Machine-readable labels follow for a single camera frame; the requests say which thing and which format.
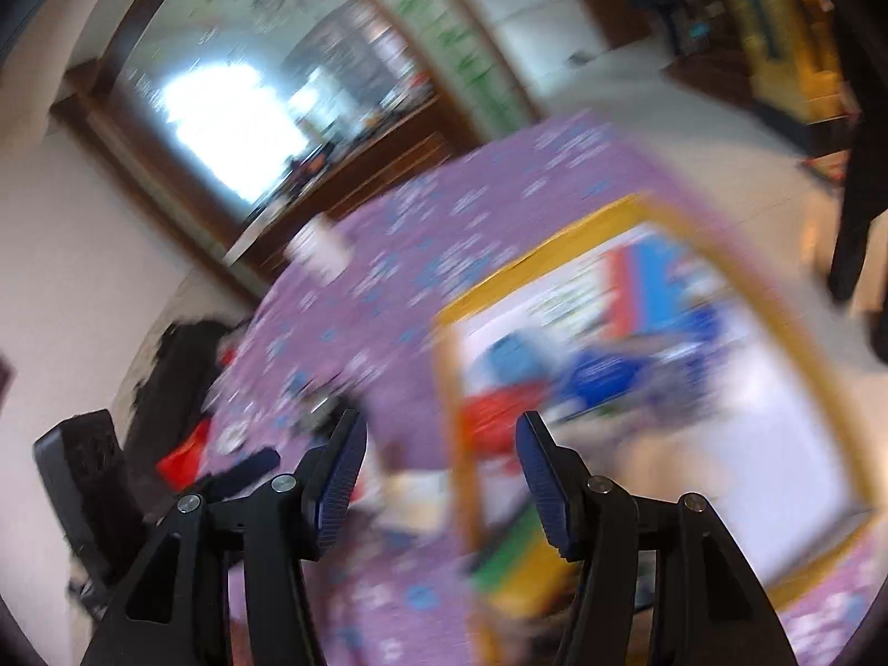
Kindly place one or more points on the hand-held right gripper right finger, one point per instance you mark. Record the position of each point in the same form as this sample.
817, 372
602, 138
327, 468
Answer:
548, 492

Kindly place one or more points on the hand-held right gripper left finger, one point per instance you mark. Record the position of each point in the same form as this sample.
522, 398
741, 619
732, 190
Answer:
340, 479

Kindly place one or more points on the yellow cardboard box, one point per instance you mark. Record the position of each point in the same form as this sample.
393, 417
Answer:
458, 444

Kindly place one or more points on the white green print tissue pack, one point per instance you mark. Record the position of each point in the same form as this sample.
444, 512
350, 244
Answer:
416, 499

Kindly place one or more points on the green and yellow packet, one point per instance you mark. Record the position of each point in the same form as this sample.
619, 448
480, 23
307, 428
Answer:
520, 569

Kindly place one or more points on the red plastic bag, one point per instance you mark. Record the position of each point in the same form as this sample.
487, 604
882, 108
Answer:
496, 413

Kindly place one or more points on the dark blue cloth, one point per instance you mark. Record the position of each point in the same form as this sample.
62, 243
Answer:
243, 472

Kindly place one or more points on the blue tissue packet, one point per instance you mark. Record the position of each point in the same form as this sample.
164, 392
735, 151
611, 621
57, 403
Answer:
603, 374

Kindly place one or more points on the blue knit towel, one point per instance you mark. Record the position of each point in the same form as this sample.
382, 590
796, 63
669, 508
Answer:
517, 357

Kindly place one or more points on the red cloth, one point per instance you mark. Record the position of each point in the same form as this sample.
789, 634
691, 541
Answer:
184, 461

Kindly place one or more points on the lemon print tissue pack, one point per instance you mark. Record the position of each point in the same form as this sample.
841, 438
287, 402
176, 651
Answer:
569, 302

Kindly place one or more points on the black bag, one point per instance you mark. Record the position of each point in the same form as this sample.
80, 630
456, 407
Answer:
173, 374

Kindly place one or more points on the red and blue striped packet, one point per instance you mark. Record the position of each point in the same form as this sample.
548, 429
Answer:
645, 284

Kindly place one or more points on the white plastic jar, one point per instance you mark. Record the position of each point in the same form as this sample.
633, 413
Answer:
319, 250

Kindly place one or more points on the black speaker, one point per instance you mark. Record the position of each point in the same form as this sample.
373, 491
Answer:
83, 479

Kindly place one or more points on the purple floral tablecloth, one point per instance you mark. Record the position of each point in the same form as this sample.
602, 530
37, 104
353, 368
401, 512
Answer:
430, 236

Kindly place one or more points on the wooden counter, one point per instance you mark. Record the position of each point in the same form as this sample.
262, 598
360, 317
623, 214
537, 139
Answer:
388, 152

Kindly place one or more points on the teal stool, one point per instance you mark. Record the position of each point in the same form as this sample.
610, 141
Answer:
695, 31

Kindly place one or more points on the golden pillar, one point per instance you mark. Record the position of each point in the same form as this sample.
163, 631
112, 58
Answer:
770, 35

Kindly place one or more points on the dark post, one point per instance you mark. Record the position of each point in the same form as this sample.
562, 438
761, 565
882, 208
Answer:
860, 187

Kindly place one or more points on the bamboo wall sticker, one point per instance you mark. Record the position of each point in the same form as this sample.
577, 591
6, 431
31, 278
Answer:
451, 41

